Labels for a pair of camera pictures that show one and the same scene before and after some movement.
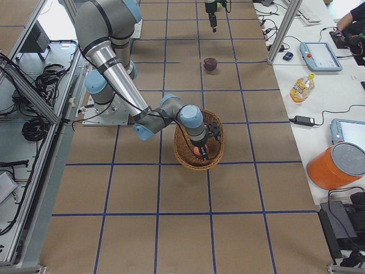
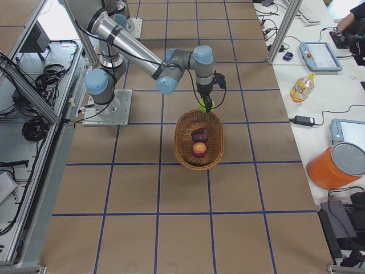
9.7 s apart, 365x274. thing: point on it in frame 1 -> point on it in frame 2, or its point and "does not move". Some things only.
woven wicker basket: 183,148 does not move
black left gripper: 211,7 -> 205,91
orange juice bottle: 302,88 does not move
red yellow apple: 197,151 does not move
